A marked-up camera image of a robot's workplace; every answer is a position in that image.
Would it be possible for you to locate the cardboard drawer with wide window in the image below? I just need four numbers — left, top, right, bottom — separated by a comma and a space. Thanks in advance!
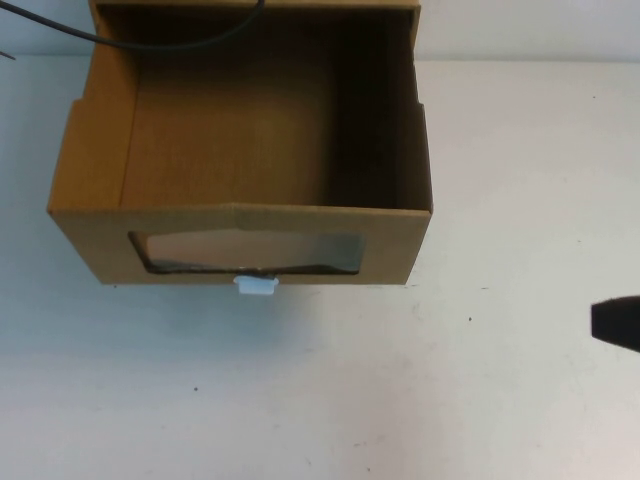
46, 4, 435, 288

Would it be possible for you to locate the white plastic drawer handle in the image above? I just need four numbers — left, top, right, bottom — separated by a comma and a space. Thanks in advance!
233, 273, 281, 297

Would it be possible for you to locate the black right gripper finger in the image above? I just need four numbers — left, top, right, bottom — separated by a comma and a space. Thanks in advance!
590, 293, 640, 357

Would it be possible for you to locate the black cable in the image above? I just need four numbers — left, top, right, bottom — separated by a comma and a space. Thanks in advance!
28, 0, 267, 52

